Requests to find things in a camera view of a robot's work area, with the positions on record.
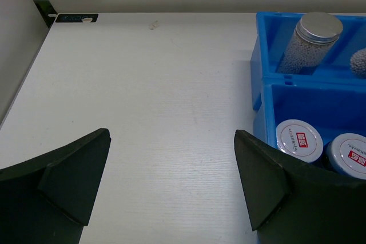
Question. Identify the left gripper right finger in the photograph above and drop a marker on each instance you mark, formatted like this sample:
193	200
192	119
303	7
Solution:
291	201

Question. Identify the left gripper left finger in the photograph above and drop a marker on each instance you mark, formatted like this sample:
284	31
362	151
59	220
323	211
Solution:
50	198

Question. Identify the white-lid dark jar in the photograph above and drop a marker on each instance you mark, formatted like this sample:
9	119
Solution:
346	155
300	140

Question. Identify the tall silver-lid bottle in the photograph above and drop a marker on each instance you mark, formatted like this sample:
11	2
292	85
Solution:
314	35
358	63

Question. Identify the blue three-compartment plastic bin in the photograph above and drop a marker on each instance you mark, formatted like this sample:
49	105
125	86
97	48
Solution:
332	99

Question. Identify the left black corner label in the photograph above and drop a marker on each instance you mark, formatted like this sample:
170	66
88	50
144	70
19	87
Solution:
76	18

